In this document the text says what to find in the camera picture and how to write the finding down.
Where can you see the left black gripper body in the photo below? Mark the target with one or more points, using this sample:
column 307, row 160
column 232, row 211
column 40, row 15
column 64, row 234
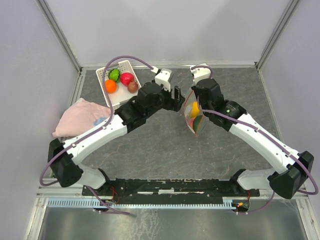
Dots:
column 165, row 101

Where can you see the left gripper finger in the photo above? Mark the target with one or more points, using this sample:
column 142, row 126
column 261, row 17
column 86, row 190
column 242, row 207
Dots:
column 177, row 104
column 177, row 94

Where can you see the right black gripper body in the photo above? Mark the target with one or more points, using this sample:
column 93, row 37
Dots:
column 194, row 87

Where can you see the yellow toy lemon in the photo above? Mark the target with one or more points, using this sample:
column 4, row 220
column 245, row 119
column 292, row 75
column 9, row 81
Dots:
column 194, row 110

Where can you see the clear orange zip top bag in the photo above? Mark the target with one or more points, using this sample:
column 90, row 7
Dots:
column 187, row 106

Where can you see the brown toy fruit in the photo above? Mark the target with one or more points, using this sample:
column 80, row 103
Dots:
column 132, row 87

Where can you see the dark green toy avocado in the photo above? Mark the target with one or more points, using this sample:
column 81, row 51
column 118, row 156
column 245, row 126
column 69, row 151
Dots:
column 197, row 122

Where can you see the white perforated plastic basket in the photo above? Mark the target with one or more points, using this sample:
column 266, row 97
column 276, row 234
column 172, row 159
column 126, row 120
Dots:
column 119, row 84

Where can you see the orange toy fruit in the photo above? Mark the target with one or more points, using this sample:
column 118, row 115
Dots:
column 110, row 86

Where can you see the green watermelon toy ball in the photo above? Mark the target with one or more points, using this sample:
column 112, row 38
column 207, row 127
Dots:
column 114, row 74

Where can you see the peach toy fruit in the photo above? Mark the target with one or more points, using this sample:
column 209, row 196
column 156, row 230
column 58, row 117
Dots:
column 190, row 122

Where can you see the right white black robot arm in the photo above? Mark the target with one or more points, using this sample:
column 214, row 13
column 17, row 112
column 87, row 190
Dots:
column 289, row 168

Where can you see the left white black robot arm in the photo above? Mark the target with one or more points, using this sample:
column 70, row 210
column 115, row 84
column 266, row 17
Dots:
column 65, row 158

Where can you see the pink red toy fruit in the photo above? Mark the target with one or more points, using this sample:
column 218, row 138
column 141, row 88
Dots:
column 126, row 78

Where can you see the pink folded cloth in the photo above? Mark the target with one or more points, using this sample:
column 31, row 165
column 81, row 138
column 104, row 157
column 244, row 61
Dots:
column 79, row 118

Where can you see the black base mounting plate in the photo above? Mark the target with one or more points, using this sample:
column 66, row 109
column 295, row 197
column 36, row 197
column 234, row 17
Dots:
column 173, row 191

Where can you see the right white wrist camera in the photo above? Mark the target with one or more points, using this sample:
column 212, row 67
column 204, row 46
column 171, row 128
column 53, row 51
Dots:
column 200, row 72

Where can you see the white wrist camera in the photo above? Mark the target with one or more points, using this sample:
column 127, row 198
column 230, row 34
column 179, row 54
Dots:
column 200, row 72
column 163, row 78

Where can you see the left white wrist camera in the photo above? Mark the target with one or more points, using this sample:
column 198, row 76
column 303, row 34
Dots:
column 163, row 78

